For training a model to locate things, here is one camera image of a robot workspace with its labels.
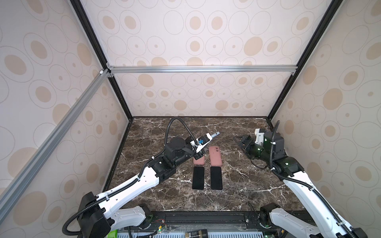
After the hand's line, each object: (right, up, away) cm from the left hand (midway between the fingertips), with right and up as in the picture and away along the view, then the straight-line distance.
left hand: (212, 137), depth 65 cm
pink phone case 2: (-4, -16, +29) cm, 34 cm away
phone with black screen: (+5, -26, +23) cm, 35 cm away
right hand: (+13, -2, +7) cm, 15 cm away
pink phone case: (+6, -14, +32) cm, 36 cm away
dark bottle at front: (-6, -44, +3) cm, 44 cm away
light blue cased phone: (+2, +1, 0) cm, 2 cm away
